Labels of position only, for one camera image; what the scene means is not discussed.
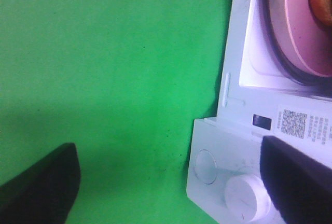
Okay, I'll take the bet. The glass microwave turntable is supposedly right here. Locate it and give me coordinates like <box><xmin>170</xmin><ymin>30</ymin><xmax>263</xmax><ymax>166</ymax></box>
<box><xmin>259</xmin><ymin>0</ymin><xmax>331</xmax><ymax>87</ymax></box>

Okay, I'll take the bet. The pink speckled plate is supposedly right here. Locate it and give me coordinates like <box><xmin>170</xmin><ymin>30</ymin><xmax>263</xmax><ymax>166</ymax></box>
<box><xmin>268</xmin><ymin>0</ymin><xmax>331</xmax><ymax>78</ymax></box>

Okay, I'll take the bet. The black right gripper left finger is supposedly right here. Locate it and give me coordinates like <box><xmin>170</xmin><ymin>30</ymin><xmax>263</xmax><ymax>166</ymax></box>
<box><xmin>1</xmin><ymin>143</ymin><xmax>80</xmax><ymax>223</ymax></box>

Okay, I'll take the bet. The white microwave oven body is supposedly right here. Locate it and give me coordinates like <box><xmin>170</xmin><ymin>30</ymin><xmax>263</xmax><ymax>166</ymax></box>
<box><xmin>186</xmin><ymin>0</ymin><xmax>331</xmax><ymax>223</ymax></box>

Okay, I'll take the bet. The green table cloth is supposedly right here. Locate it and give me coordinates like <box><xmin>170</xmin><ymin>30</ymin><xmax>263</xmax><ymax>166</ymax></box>
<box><xmin>1</xmin><ymin>0</ymin><xmax>232</xmax><ymax>223</ymax></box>

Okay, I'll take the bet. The white microwave knob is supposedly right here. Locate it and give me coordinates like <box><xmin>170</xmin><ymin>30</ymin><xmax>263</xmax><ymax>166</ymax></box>
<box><xmin>224</xmin><ymin>174</ymin><xmax>272</xmax><ymax>223</ymax></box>

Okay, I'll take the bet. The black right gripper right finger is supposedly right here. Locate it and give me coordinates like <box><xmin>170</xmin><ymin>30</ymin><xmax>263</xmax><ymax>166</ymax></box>
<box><xmin>260</xmin><ymin>136</ymin><xmax>331</xmax><ymax>223</ymax></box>

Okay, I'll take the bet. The round white door-release button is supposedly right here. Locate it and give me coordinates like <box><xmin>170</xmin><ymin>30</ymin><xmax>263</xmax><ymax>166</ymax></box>
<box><xmin>194</xmin><ymin>149</ymin><xmax>217</xmax><ymax>185</ymax></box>

